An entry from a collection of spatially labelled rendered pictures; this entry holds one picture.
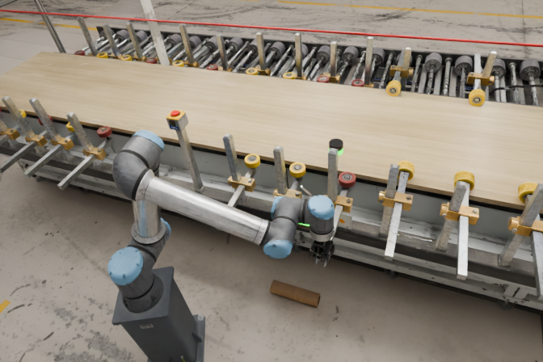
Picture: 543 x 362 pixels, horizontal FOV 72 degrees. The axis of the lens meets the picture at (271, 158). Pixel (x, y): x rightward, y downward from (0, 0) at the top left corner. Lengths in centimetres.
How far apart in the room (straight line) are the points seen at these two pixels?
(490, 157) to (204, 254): 186
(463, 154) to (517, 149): 26
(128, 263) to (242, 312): 95
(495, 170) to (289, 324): 139
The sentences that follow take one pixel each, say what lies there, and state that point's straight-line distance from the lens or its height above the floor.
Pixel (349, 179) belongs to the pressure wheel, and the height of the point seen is 90.
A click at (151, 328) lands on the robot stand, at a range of 203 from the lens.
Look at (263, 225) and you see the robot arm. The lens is 127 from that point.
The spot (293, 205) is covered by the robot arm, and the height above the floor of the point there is 118.
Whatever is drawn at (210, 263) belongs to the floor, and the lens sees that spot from 270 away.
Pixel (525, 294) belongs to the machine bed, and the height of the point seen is 21.
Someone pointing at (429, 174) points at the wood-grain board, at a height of 90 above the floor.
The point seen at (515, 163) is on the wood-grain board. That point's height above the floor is 90.
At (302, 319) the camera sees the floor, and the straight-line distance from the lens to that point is 242.
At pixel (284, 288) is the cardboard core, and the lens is 243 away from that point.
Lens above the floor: 220
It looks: 42 degrees down
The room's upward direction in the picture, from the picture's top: 8 degrees counter-clockwise
